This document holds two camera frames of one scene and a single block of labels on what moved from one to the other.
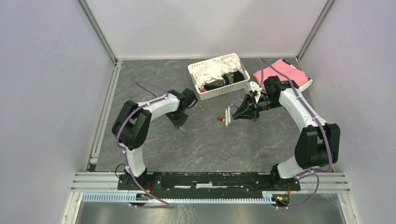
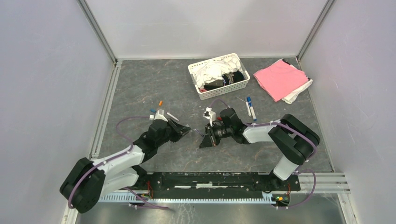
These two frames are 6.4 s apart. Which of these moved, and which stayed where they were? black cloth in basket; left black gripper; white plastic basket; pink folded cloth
Moved: left black gripper
Stayed: pink folded cloth; white plastic basket; black cloth in basket
